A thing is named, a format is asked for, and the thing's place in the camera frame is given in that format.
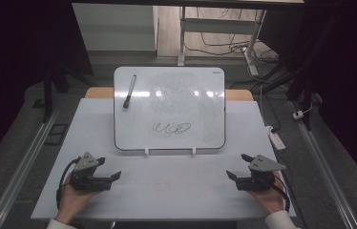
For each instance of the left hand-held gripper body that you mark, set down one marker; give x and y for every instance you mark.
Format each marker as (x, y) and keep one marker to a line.
(86, 179)

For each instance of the white whiteboard with scribble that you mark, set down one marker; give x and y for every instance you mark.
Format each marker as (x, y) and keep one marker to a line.
(170, 95)

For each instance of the person's left hand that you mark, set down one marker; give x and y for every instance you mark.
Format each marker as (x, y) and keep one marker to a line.
(71, 202)

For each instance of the person's right hand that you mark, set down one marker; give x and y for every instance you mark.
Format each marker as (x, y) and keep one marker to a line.
(272, 200)

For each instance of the aluminium floor rail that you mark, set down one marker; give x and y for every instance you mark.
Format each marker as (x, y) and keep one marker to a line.
(24, 168)
(326, 171)

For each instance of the white power strip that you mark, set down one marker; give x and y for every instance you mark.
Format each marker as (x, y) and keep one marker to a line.
(276, 138)

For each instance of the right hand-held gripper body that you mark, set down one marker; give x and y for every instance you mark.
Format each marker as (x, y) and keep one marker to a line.
(257, 181)

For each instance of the small white plug adapter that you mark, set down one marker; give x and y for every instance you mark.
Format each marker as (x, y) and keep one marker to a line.
(298, 114)

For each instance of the white desk frame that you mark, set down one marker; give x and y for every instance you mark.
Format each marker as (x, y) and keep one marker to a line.
(218, 26)

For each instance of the wooden board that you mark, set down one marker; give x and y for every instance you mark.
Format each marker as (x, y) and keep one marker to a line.
(98, 93)

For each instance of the white marker with black cap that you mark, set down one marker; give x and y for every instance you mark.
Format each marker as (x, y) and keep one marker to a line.
(130, 90)

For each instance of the black floor plate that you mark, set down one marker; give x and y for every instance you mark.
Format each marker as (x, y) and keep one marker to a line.
(55, 134)

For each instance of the white whiteboard support clip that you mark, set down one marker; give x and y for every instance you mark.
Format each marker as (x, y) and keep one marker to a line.
(194, 151)
(146, 152)

